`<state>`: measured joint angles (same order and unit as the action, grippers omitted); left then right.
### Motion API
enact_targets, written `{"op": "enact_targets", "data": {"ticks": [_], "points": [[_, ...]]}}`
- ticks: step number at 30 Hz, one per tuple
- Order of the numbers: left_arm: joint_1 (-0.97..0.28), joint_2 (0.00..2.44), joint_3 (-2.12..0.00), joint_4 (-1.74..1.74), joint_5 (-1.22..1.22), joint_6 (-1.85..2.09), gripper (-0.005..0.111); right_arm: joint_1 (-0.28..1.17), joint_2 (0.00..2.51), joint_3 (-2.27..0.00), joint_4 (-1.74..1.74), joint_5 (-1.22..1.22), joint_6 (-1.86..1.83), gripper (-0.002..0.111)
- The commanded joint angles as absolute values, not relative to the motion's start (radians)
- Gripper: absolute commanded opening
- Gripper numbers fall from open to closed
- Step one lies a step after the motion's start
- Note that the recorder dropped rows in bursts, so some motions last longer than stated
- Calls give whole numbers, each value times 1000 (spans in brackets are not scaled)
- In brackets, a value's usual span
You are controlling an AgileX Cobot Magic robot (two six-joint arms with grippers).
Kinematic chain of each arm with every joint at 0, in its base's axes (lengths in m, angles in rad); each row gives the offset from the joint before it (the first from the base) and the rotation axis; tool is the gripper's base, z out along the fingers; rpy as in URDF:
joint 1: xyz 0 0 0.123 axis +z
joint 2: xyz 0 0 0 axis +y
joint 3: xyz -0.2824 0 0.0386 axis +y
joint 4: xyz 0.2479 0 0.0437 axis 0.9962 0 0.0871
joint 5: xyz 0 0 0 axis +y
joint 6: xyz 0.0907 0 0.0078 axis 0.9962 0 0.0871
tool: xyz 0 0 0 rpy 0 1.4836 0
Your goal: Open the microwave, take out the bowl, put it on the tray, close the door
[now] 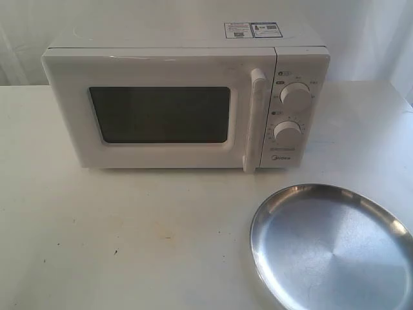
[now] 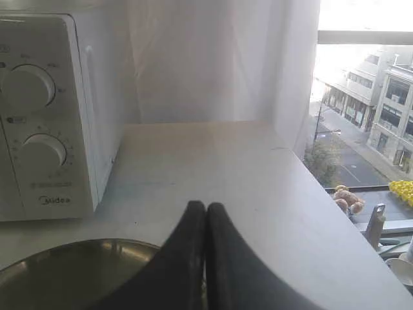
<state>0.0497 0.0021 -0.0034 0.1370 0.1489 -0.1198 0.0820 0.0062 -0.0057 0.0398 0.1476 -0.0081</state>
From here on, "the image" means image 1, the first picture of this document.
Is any round steel plate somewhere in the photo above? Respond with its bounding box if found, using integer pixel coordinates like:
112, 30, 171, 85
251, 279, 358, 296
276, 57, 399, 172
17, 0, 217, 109
249, 183, 412, 309

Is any upper white control knob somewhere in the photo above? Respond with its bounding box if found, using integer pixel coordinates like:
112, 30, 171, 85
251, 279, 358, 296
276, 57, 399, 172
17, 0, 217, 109
280, 82, 312, 110

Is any white microwave door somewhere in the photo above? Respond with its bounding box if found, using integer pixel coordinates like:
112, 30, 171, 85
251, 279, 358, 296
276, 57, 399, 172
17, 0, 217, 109
42, 48, 277, 172

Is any white microwave oven body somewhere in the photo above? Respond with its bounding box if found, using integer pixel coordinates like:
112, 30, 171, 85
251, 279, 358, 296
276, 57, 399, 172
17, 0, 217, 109
47, 23, 330, 173

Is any blue white label sticker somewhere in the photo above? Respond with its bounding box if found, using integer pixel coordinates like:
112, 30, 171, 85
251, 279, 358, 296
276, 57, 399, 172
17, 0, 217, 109
224, 22, 283, 39

